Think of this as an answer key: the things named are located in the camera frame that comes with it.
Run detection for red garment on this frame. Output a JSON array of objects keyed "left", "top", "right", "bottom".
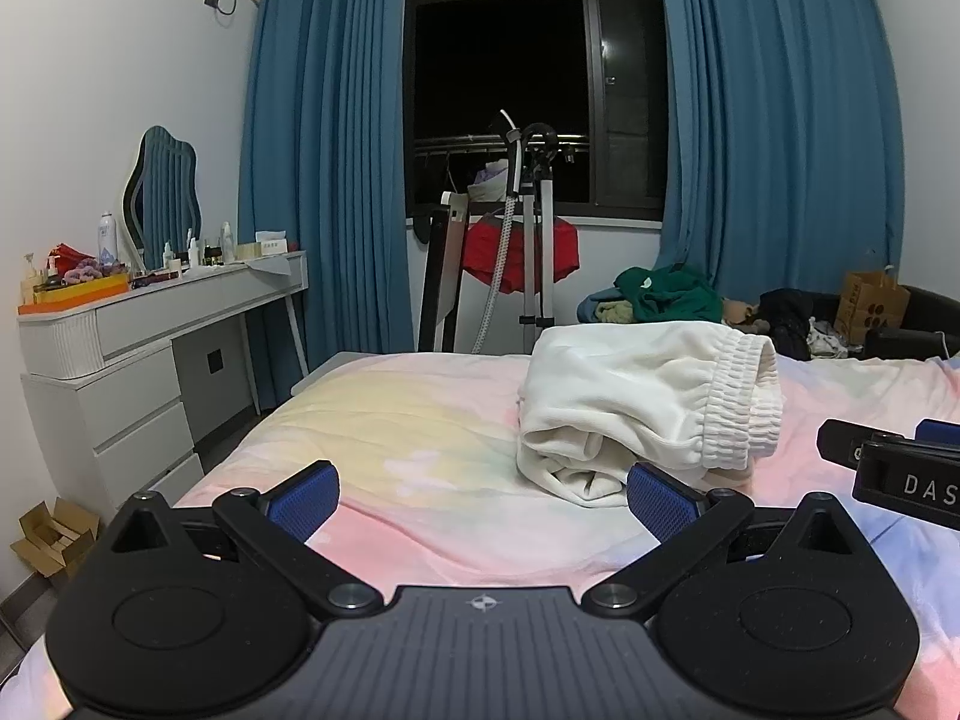
[{"left": 461, "top": 214, "right": 582, "bottom": 295}]

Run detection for pile of mixed clothes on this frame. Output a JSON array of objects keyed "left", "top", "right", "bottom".
[{"left": 576, "top": 286, "right": 638, "bottom": 327}]

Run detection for garment steamer stand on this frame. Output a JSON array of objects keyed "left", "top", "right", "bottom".
[{"left": 472, "top": 110, "right": 560, "bottom": 355}]

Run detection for brown paper bag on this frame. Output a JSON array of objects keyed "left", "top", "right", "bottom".
[{"left": 834, "top": 266, "right": 912, "bottom": 344}]

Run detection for blue curtain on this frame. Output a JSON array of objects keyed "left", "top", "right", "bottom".
[
  {"left": 238, "top": 0, "right": 415, "bottom": 406},
  {"left": 655, "top": 0, "right": 905, "bottom": 308}
]

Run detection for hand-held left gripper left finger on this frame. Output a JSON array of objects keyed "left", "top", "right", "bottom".
[{"left": 97, "top": 460, "right": 385, "bottom": 616}]

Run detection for dark clothing pile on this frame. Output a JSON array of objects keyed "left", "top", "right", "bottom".
[{"left": 759, "top": 289, "right": 815, "bottom": 361}]

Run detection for white dressing table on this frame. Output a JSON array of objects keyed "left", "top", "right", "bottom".
[{"left": 18, "top": 250, "right": 310, "bottom": 515}]

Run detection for dark window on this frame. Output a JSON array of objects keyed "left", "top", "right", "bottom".
[{"left": 403, "top": 0, "right": 670, "bottom": 222}]

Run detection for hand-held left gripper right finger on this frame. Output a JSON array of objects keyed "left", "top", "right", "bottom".
[{"left": 581, "top": 461, "right": 865, "bottom": 620}]

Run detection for pastel tie-dye blanket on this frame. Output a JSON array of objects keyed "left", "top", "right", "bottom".
[{"left": 0, "top": 351, "right": 960, "bottom": 720}]

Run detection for grey bed frame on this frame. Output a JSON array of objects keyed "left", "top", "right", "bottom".
[{"left": 289, "top": 351, "right": 365, "bottom": 396}]

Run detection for black sofa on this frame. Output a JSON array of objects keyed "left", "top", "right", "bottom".
[{"left": 757, "top": 285, "right": 960, "bottom": 361}]

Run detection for orange tray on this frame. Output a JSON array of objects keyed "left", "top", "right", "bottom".
[{"left": 19, "top": 274, "right": 132, "bottom": 316}]

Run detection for white pants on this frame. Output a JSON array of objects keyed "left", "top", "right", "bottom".
[{"left": 516, "top": 320, "right": 785, "bottom": 509}]

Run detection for green garment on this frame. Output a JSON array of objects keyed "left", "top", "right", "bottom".
[{"left": 615, "top": 264, "right": 725, "bottom": 323}]

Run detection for wavy-framed mirror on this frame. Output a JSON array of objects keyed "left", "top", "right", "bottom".
[{"left": 123, "top": 126, "right": 202, "bottom": 271}]

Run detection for cardboard box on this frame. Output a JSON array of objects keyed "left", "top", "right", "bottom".
[{"left": 10, "top": 497, "right": 102, "bottom": 587}]

